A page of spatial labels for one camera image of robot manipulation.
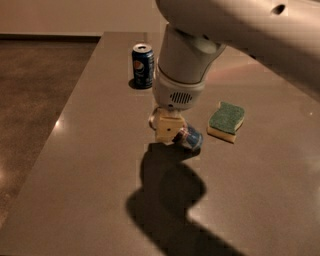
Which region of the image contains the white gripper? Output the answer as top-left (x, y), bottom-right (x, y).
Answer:
top-left (148, 66), bottom-right (205, 143)

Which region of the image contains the red bull can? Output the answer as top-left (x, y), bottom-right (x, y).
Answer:
top-left (173, 123), bottom-right (203, 151)

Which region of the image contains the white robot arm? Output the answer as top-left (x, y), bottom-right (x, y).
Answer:
top-left (149, 0), bottom-right (320, 142)

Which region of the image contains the blue pepsi can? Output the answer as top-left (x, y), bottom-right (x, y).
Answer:
top-left (132, 43), bottom-right (154, 89)

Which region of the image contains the green yellow sponge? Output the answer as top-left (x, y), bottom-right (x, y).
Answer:
top-left (207, 101), bottom-right (245, 143)

